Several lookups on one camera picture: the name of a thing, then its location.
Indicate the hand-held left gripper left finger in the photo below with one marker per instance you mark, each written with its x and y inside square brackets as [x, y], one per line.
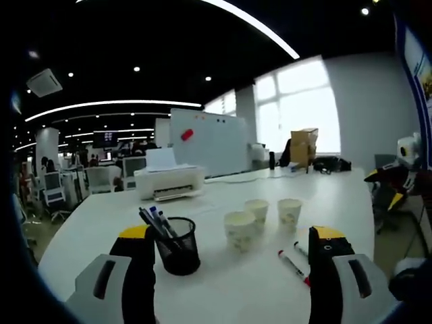
[135, 270]

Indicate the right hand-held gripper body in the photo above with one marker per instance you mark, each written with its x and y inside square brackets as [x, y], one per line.
[410, 150]

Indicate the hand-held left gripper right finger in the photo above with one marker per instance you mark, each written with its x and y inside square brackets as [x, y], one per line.
[327, 270]

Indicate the red cap whiteboard marker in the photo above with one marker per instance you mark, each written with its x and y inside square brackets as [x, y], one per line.
[293, 268]

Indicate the black mesh pen holder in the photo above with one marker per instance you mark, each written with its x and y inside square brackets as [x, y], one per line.
[179, 253]

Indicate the white green-print paper cup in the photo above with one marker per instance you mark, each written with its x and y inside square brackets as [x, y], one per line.
[239, 233]
[258, 211]
[289, 214]

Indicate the white printer paper stack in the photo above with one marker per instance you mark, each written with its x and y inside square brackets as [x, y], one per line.
[160, 160]

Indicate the red whiteboard eraser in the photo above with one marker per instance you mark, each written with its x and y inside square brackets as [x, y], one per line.
[187, 134]

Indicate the white standing whiteboard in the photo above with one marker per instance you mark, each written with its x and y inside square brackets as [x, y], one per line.
[216, 145]

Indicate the grey office chair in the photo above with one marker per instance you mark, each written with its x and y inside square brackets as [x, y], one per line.
[386, 161]

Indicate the black bag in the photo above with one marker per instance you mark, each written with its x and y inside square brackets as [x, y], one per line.
[332, 164]

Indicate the white worn device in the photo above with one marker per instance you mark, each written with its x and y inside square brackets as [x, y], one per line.
[406, 267]

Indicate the person's black clothing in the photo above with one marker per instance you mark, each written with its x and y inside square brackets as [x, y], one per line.
[411, 288]

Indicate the brown cardboard box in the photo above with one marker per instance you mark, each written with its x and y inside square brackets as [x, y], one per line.
[303, 135]
[302, 153]

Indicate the small blue white box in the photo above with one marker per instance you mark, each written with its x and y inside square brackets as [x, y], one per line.
[293, 167]

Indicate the white office chair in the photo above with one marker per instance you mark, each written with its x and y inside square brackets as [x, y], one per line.
[133, 172]
[98, 179]
[54, 189]

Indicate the dark cloth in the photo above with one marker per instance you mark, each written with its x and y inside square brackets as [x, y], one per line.
[286, 153]

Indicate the large bright window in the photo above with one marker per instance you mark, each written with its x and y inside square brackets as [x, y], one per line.
[297, 111]

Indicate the black bottle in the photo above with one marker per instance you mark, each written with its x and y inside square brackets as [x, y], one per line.
[272, 161]

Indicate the white plastic container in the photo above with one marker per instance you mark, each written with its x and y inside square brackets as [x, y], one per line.
[258, 150]

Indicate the hanging display screen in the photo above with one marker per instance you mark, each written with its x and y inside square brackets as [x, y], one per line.
[106, 138]

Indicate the thin curved ceiling light strip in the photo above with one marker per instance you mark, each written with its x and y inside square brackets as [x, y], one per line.
[118, 102]

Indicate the wide curved ceiling light strip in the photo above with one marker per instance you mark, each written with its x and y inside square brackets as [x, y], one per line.
[270, 35]

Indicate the ceiling air conditioner unit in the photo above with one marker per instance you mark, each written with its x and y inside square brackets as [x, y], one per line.
[45, 83]

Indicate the blue white wall poster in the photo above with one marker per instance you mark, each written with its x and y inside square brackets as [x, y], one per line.
[416, 67]

